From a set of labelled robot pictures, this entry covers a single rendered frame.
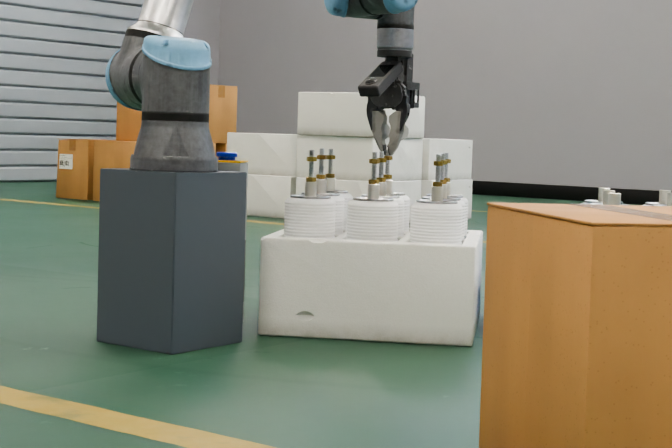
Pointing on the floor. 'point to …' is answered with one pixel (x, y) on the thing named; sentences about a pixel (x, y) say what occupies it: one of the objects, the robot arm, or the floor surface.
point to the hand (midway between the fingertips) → (386, 148)
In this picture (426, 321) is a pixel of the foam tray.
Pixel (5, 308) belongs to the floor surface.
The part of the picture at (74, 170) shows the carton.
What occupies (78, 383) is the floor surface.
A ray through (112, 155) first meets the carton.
